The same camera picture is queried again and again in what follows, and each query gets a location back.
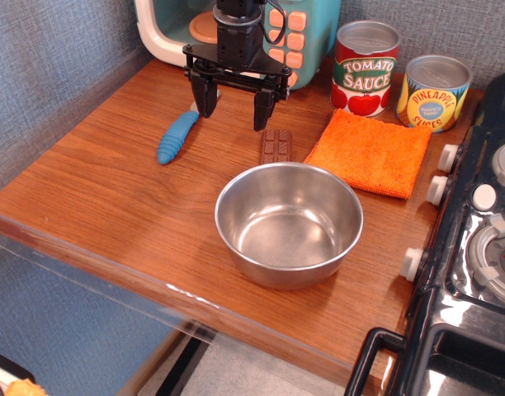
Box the teal toy microwave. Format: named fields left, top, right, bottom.
left=134, top=0, right=341, bottom=90

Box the tomato sauce can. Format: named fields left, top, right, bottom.
left=330, top=20, right=401, bottom=117

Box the blue handled fork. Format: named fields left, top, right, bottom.
left=156, top=102, right=200, bottom=165

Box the white stove knob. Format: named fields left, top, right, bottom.
left=400, top=247, right=423, bottom=282
left=426, top=176, right=448, bottom=206
left=438, top=144, right=460, bottom=173

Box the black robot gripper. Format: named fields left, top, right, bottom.
left=182, top=7, right=291, bottom=131

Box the orange microfiber cloth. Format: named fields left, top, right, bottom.
left=304, top=110, right=432, bottom=200

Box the white stove knob lower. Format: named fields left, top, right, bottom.
left=400, top=247, right=423, bottom=282

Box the silver metal pot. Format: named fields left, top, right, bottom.
left=215, top=162, right=364, bottom=290

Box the pineapple slices can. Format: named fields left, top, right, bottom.
left=396, top=54, right=473, bottom=133

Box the black toy stove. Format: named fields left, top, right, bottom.
left=384, top=73, right=505, bottom=395

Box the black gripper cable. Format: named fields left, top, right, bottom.
left=260, top=0, right=287, bottom=47

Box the orange microwave turntable plate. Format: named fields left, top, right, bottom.
left=189, top=11, right=217, bottom=44

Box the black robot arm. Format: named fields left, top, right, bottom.
left=182, top=0, right=292, bottom=131

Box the white stove knob upper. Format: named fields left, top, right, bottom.
left=438, top=144, right=460, bottom=173

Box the black oven door handle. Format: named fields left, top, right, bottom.
left=344, top=328, right=407, bottom=396

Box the white stove knob middle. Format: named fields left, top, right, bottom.
left=426, top=176, right=448, bottom=206

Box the brown toy chocolate bar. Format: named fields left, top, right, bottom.
left=260, top=130, right=292, bottom=164

